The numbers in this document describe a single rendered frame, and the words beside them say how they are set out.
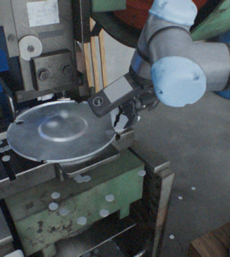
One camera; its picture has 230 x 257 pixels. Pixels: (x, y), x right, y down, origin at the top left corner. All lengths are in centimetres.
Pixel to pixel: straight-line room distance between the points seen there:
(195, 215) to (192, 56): 124
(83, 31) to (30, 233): 52
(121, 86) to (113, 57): 178
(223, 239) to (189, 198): 62
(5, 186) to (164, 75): 51
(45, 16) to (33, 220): 49
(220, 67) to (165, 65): 8
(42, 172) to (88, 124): 18
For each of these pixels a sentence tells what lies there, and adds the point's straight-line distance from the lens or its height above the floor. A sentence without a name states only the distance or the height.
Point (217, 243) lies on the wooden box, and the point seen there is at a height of 35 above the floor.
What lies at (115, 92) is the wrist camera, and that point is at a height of 93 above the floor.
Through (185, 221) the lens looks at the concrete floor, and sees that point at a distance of 155.
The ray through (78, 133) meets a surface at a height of 79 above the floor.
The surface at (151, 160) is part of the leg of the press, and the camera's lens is 85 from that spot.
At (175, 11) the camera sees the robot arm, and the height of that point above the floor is 110.
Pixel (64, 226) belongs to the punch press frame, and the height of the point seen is 55.
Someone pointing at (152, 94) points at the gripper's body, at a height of 91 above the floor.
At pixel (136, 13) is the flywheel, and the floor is 102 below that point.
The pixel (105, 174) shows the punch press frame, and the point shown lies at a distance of 80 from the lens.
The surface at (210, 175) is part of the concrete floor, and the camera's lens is 183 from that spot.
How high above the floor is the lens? 118
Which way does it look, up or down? 33 degrees down
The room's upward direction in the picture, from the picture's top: straight up
